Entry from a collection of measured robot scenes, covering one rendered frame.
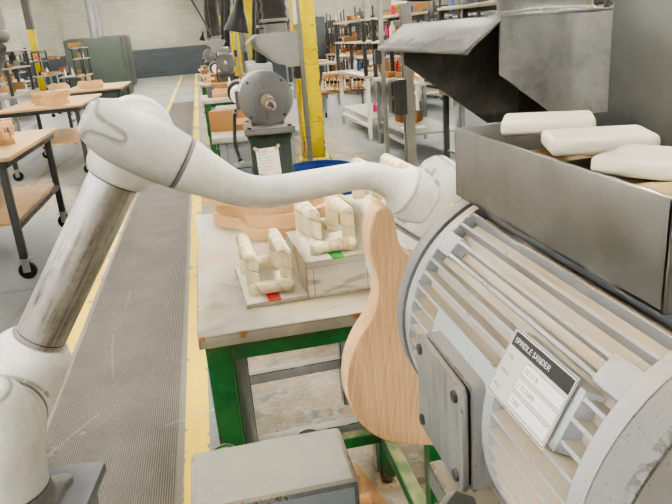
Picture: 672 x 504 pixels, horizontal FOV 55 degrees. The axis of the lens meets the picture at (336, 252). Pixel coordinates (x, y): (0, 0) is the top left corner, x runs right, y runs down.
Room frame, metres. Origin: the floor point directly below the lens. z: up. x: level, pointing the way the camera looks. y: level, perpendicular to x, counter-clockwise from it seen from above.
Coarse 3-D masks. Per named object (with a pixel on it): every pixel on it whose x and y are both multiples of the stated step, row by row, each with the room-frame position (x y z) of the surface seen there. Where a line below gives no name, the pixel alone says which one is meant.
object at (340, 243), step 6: (324, 240) 1.48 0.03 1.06; (330, 240) 1.48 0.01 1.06; (336, 240) 1.48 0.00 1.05; (342, 240) 1.48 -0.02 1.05; (348, 240) 1.48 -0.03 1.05; (354, 240) 1.49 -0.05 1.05; (312, 246) 1.47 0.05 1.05; (318, 246) 1.46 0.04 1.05; (324, 246) 1.47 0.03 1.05; (330, 246) 1.47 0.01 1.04; (336, 246) 1.47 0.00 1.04; (342, 246) 1.48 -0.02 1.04; (348, 246) 1.48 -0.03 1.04; (354, 246) 1.49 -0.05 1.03; (318, 252) 1.47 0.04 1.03; (324, 252) 1.47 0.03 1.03
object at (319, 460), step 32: (224, 448) 0.59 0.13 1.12; (256, 448) 0.58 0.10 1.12; (288, 448) 0.58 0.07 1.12; (320, 448) 0.57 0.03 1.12; (192, 480) 0.54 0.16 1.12; (224, 480) 0.53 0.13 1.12; (256, 480) 0.53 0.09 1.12; (288, 480) 0.52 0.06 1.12; (320, 480) 0.52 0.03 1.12; (352, 480) 0.52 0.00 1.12
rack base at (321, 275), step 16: (288, 240) 1.65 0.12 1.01; (304, 240) 1.60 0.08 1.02; (304, 256) 1.47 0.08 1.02; (320, 256) 1.47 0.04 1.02; (352, 256) 1.45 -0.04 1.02; (304, 272) 1.45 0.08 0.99; (320, 272) 1.44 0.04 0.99; (336, 272) 1.45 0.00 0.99; (352, 272) 1.45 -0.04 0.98; (368, 272) 1.46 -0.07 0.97; (320, 288) 1.44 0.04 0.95; (336, 288) 1.44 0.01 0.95; (352, 288) 1.45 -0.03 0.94; (368, 288) 1.46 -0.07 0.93
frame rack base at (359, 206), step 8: (344, 200) 1.68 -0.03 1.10; (352, 200) 1.66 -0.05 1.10; (360, 200) 1.66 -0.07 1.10; (368, 200) 1.65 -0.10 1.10; (352, 208) 1.60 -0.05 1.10; (360, 208) 1.58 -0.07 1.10; (360, 216) 1.53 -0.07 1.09; (360, 224) 1.54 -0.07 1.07; (360, 232) 1.54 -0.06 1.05; (360, 240) 1.55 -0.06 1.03
